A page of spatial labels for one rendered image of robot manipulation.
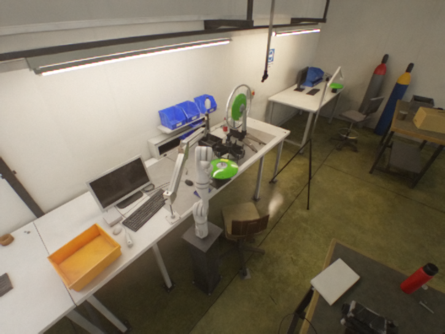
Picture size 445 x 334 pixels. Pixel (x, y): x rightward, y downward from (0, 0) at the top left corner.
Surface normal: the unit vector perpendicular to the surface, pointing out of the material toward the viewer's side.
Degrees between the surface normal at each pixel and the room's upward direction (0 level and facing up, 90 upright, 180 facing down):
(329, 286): 0
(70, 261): 0
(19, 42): 90
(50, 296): 0
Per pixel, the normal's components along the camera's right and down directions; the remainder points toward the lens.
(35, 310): 0.00, -0.79
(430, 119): -0.41, 0.56
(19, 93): 0.76, 0.39
